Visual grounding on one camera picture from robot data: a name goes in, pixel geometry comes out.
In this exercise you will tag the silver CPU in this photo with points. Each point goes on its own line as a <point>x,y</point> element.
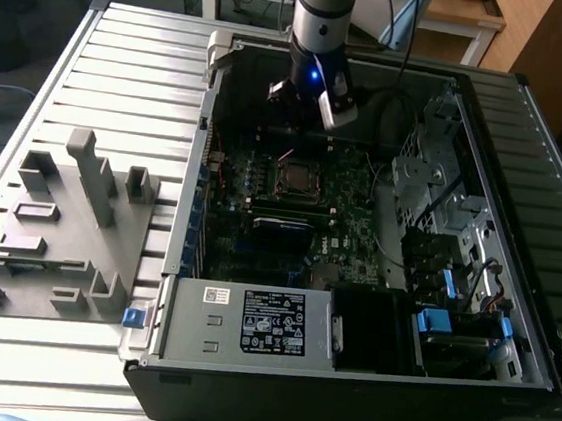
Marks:
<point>298,178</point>

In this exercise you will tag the CPU socket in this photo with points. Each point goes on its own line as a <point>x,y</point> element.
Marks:
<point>276,193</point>

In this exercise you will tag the black RAM slot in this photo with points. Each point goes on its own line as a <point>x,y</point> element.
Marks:
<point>292,203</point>

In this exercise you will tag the grey case hinge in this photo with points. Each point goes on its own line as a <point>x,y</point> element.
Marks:
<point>218,45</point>

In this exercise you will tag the silver disk bay cage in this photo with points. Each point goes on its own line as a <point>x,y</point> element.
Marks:
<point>413,171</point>

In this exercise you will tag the black graphics card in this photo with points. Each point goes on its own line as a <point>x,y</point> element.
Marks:
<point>283,236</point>

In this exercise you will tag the grey plastic bar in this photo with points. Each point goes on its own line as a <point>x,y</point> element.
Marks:
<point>385,221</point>

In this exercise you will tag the green motherboard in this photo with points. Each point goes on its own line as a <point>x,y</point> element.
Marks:
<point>353,238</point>

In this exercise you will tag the brown chipset heatsink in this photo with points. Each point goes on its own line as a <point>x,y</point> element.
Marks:
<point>327,274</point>

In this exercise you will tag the blue bay latch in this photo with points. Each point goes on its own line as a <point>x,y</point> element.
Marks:
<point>449,283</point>

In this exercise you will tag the black fan shroud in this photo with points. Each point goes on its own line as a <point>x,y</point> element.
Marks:
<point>364,330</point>

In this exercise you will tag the hard disk in blue carrier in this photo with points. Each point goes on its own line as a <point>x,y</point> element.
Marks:
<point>433,319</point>

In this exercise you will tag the grey power supply unit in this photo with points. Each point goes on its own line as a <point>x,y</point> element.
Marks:
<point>188,331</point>

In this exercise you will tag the grey parts rack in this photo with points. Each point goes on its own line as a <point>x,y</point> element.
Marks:
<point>73,229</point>

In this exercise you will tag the blue case latch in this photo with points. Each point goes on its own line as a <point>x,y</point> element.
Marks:
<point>133,318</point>

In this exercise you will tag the black open PC case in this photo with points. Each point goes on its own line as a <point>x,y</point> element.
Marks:
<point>291,402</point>

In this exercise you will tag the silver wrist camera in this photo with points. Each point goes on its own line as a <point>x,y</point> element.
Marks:
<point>333,118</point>

